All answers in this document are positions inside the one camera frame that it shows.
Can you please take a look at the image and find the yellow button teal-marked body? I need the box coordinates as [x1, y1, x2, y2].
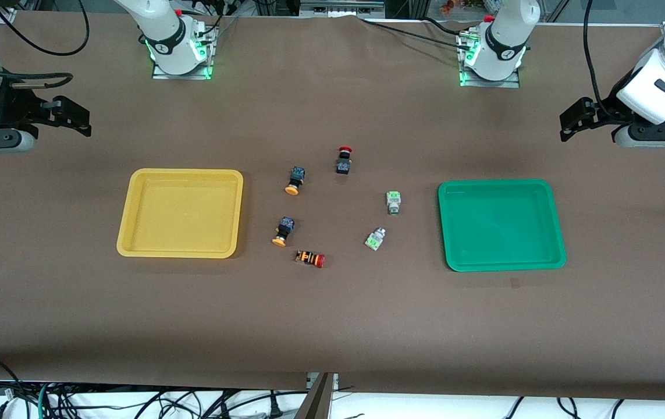
[285, 166, 307, 196]

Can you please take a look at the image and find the yellow button red-marked body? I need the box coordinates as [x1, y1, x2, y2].
[272, 217, 296, 247]

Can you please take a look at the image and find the green plastic tray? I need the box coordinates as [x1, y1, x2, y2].
[438, 179, 567, 272]

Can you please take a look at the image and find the yellow plastic tray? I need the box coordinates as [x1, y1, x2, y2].
[116, 169, 244, 259]

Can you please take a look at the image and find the grey metal box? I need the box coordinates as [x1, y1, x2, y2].
[300, 0, 386, 17]

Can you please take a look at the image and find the red button orange-striped body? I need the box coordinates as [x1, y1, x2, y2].
[295, 250, 326, 269]

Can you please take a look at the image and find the brown table cover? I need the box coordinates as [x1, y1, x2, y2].
[0, 12, 665, 402]

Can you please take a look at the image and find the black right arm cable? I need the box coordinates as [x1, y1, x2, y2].
[0, 0, 90, 89]

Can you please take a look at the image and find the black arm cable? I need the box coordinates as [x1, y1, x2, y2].
[582, 0, 609, 114]
[0, 0, 90, 89]

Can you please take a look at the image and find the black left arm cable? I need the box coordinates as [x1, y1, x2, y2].
[582, 0, 609, 114]

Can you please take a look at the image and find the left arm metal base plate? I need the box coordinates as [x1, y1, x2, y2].
[458, 29, 522, 88]

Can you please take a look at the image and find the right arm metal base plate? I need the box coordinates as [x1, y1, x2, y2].
[152, 26, 215, 80]

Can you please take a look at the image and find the black cable to base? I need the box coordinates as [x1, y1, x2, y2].
[360, 16, 472, 47]
[198, 0, 241, 37]

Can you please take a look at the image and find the metal table frame bracket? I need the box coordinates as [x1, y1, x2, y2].
[294, 372, 339, 419]

